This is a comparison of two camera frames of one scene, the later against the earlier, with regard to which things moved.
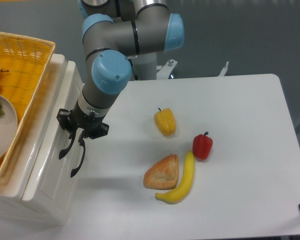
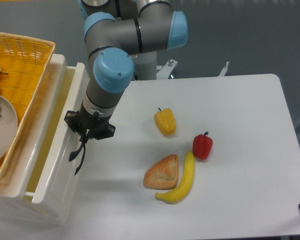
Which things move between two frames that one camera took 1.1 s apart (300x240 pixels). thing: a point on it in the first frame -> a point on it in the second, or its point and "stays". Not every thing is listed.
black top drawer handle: x=64 y=151 -> x=75 y=154
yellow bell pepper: x=165 y=121 stays
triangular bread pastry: x=163 y=174 stays
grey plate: x=3 y=129 stays
